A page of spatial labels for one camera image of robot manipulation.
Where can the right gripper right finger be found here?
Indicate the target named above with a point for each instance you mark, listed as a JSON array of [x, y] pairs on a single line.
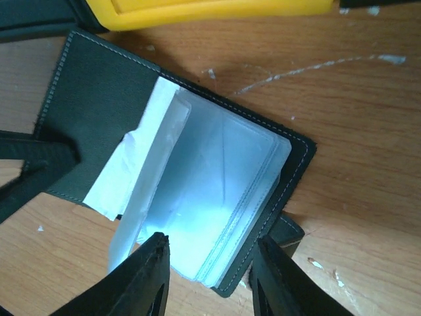
[[281, 287]]

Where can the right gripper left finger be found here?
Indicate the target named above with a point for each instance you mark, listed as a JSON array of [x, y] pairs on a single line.
[[138, 286]]

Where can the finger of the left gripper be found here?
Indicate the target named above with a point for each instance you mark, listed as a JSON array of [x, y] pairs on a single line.
[[44, 164]]

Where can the black leather card holder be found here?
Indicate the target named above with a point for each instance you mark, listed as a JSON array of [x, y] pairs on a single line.
[[162, 154]]

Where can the black bin left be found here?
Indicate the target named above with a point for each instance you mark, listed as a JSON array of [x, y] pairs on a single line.
[[26, 19]]

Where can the yellow bin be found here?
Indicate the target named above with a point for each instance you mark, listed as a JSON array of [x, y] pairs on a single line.
[[133, 15]]

